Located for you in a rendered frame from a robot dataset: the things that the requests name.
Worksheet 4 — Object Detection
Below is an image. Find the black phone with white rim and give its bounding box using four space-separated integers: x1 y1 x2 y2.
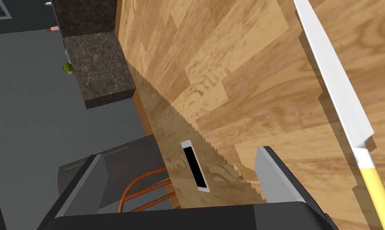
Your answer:
181 140 211 193

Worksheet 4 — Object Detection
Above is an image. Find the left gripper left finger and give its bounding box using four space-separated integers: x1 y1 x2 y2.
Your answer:
36 154 109 230

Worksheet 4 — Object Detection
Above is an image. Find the grey chair with orange frame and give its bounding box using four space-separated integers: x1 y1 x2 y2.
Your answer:
57 134 182 214

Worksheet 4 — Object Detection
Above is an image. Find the dark marble counter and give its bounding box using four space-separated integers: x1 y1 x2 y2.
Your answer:
51 0 136 109

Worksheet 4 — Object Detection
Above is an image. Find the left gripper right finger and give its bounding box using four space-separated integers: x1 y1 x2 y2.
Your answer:
254 146 332 224

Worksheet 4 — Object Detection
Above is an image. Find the white knife with yellow handle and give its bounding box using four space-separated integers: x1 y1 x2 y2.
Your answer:
293 0 385 230

